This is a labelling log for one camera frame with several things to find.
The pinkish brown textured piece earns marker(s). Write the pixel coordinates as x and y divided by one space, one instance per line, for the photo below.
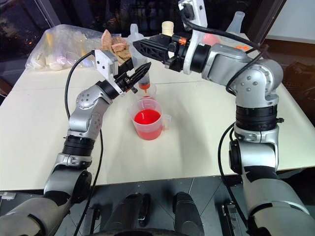
107 39

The clear measuring cup red liquid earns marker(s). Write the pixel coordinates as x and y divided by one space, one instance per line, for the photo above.
147 118

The black object beside table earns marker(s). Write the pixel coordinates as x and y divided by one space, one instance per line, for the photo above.
299 78

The small clear plastic cup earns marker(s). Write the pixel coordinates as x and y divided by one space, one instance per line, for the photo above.
153 89

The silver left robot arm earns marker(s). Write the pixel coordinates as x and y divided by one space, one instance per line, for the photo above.
86 118

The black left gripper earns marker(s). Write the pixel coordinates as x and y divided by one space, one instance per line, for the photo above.
126 82

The cream plastic cylinder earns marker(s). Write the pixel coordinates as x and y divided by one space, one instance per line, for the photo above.
167 28

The clear plastic bag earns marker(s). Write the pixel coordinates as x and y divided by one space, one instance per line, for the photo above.
59 46

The pink round object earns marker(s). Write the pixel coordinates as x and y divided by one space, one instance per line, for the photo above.
210 39

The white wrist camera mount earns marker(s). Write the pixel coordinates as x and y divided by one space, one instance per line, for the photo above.
104 62
199 14

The dark rounded shape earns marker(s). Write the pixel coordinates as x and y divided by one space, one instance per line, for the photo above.
187 214

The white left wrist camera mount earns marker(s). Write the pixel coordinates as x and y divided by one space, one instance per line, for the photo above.
104 62

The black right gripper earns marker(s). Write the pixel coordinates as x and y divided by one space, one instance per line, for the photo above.
178 55

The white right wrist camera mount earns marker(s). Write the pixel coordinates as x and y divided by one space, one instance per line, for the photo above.
199 14

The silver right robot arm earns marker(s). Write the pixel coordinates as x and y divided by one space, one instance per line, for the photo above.
256 81

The translucent conical flask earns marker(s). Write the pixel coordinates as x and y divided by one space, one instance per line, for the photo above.
237 23

